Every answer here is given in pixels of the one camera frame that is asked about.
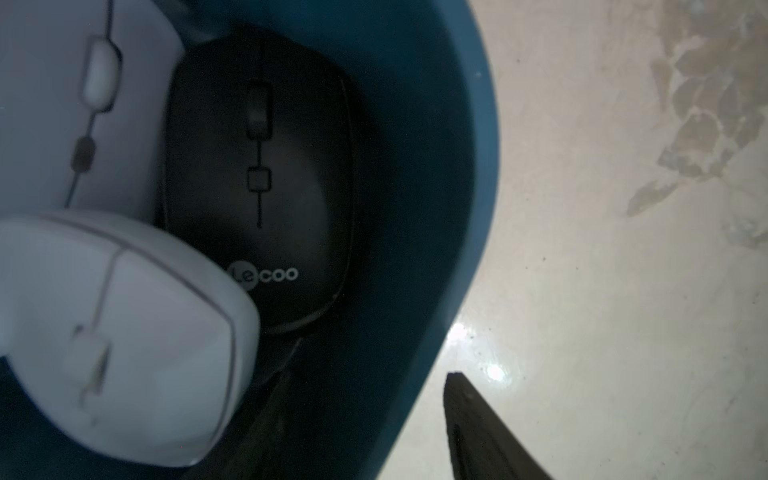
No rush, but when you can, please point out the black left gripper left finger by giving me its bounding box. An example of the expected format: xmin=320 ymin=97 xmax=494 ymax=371
xmin=197 ymin=338 xmax=302 ymax=479

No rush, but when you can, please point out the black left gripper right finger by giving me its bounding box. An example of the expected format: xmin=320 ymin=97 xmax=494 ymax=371
xmin=443 ymin=372 xmax=551 ymax=480

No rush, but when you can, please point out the white ribbed mouse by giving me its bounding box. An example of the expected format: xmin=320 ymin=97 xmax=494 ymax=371
xmin=1 ymin=210 xmax=260 ymax=467

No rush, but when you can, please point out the black Lecoo mouse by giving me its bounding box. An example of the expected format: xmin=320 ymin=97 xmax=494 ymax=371
xmin=164 ymin=30 xmax=354 ymax=335

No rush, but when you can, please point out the white slim mouse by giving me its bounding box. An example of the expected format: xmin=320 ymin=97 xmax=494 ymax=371
xmin=1 ymin=1 xmax=184 ymax=222

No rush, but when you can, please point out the teal plastic storage box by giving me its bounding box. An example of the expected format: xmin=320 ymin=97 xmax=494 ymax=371
xmin=1 ymin=1 xmax=499 ymax=479

